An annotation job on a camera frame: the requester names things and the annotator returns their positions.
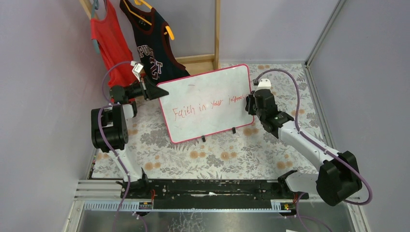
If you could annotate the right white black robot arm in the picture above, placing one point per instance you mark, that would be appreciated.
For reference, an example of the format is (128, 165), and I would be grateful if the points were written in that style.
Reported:
(338, 175)

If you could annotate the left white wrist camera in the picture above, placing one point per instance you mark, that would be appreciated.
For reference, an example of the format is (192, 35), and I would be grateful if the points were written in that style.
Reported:
(137, 67)

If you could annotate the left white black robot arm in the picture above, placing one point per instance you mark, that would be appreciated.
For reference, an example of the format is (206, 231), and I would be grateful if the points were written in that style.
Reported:
(109, 132)

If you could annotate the floral table mat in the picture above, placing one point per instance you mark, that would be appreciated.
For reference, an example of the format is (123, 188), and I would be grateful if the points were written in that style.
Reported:
(251, 153)

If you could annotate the red tank top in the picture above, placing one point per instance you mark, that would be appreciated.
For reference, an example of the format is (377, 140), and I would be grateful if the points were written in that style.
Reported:
(118, 56)

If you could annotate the teal clothes hanger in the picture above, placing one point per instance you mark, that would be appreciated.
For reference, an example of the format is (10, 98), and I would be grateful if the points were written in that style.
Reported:
(97, 26)

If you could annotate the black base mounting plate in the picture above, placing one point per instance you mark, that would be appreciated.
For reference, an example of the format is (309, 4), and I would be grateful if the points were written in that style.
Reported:
(206, 192)

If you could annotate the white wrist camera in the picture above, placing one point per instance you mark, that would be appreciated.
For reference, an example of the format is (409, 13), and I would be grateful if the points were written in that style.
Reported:
(262, 83)
(137, 67)

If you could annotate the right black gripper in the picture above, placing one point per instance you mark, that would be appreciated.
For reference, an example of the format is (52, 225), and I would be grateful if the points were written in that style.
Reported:
(254, 104)

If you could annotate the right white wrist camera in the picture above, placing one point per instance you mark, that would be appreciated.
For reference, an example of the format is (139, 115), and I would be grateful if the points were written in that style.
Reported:
(262, 83)

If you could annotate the navy basketball jersey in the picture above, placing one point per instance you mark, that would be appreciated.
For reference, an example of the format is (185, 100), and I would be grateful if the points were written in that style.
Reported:
(153, 44)

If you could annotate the white slotted cable duct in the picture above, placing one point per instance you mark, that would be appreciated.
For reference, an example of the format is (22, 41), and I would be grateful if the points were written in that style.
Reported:
(144, 206)

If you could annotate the pink-framed whiteboard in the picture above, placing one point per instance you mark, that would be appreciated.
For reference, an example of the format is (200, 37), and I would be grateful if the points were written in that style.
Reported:
(206, 104)

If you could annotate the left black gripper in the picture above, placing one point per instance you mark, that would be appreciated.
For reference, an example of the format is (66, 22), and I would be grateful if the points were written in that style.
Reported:
(146, 89)

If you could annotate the aluminium frame rail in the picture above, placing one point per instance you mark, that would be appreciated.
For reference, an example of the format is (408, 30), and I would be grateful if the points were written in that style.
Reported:
(336, 11)

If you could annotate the wooden clothes rack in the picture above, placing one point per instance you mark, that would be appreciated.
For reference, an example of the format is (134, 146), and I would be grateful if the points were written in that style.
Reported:
(195, 64)

